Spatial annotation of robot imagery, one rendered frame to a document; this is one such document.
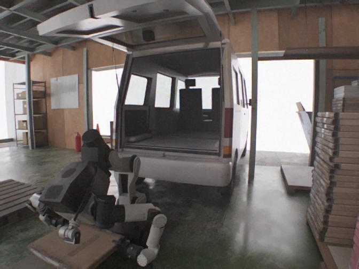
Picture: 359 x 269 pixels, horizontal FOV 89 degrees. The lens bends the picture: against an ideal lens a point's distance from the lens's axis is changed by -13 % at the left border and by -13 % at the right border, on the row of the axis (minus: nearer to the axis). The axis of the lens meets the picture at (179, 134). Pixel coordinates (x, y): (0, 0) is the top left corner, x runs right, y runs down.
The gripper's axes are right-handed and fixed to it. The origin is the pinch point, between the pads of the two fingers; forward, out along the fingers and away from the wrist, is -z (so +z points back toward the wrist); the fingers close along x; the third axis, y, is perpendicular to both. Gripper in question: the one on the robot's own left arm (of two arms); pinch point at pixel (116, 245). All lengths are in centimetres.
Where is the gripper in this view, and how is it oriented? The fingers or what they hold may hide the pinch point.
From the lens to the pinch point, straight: 145.6
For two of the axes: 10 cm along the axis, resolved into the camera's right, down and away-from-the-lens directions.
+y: 4.1, -1.0, 9.1
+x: 0.0, 9.9, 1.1
